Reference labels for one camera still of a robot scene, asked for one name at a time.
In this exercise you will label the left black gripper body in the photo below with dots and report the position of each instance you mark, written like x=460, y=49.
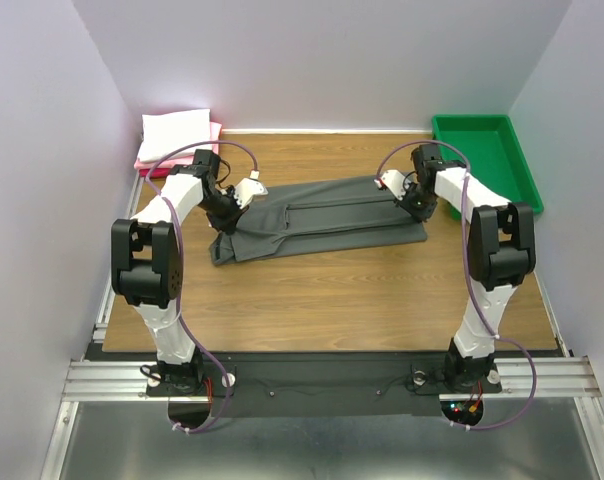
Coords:
x=222, y=207

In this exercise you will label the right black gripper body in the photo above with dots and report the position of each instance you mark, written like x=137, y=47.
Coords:
x=420, y=203

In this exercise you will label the dark grey t-shirt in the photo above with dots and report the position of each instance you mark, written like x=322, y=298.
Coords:
x=316, y=217

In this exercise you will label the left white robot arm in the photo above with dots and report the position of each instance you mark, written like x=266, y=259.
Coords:
x=147, y=265

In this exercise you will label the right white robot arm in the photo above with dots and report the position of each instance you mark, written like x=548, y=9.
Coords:
x=498, y=251

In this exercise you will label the red folded t-shirt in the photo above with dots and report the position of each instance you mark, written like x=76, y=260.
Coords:
x=158, y=173

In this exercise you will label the pink folded t-shirt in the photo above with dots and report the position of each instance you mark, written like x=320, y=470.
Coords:
x=214, y=131

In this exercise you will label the green plastic tray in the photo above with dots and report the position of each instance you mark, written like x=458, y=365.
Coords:
x=492, y=147

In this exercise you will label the white folded t-shirt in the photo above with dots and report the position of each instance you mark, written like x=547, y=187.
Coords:
x=198, y=115

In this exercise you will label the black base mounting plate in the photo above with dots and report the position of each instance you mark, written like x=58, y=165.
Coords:
x=269, y=385

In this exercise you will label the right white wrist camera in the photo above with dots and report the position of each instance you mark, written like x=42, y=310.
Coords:
x=393, y=181

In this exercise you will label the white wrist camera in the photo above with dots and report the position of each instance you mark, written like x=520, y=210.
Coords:
x=248, y=189
x=393, y=181

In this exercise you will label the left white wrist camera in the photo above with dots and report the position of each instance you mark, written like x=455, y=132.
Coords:
x=248, y=189

